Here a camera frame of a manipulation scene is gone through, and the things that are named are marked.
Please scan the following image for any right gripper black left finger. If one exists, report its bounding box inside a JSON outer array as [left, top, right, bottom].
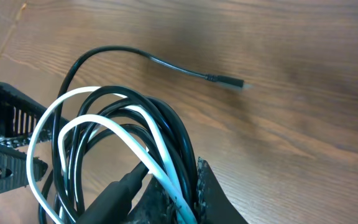
[[0, 82, 46, 194]]

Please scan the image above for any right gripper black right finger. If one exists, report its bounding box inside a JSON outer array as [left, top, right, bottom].
[[123, 158, 247, 224]]

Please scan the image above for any black usb cable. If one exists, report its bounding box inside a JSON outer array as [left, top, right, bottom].
[[37, 45, 245, 224]]

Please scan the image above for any white usb cable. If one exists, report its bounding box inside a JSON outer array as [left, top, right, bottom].
[[25, 86, 198, 224]]

